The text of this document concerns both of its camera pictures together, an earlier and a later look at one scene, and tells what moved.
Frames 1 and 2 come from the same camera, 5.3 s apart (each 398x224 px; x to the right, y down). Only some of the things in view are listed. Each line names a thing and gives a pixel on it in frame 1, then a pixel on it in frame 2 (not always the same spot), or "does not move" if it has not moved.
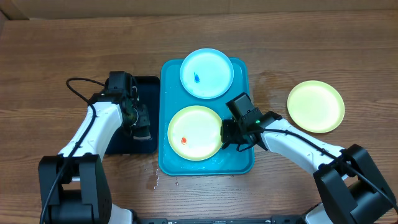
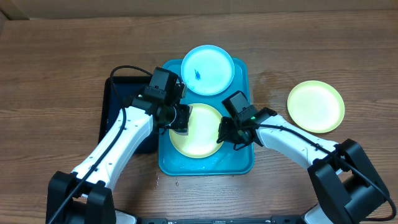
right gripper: [229, 139] does not move
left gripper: [145, 120] to [164, 126]
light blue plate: [206, 73] does not move
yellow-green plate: [316, 106] does not move
